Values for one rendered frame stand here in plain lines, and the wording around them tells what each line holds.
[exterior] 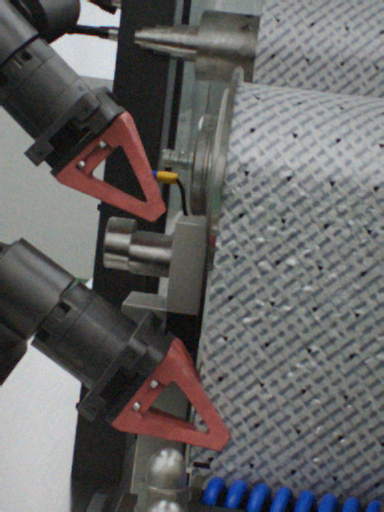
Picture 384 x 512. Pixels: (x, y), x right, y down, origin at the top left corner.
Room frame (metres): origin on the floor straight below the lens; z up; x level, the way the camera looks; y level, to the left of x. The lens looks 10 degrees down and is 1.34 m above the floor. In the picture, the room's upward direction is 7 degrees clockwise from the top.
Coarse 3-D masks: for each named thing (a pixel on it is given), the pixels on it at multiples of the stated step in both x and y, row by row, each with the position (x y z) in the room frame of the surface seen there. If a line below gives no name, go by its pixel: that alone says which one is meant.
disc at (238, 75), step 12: (240, 72) 0.92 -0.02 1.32; (228, 96) 0.89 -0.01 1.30; (228, 108) 0.88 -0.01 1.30; (228, 120) 0.87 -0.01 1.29; (228, 132) 0.87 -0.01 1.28; (228, 144) 0.88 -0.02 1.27; (216, 180) 0.86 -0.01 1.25; (216, 192) 0.86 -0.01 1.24; (216, 204) 0.86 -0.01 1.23; (216, 216) 0.87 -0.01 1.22; (216, 228) 0.87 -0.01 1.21; (216, 240) 0.88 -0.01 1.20
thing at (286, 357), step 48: (240, 288) 0.87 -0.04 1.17; (288, 288) 0.87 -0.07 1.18; (336, 288) 0.87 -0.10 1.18; (240, 336) 0.87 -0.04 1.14; (288, 336) 0.87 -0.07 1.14; (336, 336) 0.87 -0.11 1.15; (240, 384) 0.87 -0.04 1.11; (288, 384) 0.87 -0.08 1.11; (336, 384) 0.87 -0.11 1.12; (240, 432) 0.87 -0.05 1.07; (288, 432) 0.87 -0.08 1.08; (336, 432) 0.87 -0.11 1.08; (192, 480) 0.87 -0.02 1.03; (288, 480) 0.87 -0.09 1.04; (336, 480) 0.86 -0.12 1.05
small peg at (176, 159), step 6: (168, 150) 0.96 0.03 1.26; (174, 150) 0.96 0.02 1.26; (162, 156) 0.95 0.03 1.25; (168, 156) 0.95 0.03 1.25; (174, 156) 0.95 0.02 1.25; (180, 156) 0.95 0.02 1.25; (186, 156) 0.95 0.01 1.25; (192, 156) 0.95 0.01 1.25; (162, 162) 0.95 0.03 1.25; (168, 162) 0.95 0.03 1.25; (174, 162) 0.95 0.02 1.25; (180, 162) 0.95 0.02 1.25; (186, 162) 0.95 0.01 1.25; (192, 162) 0.95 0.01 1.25; (186, 168) 0.95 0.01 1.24
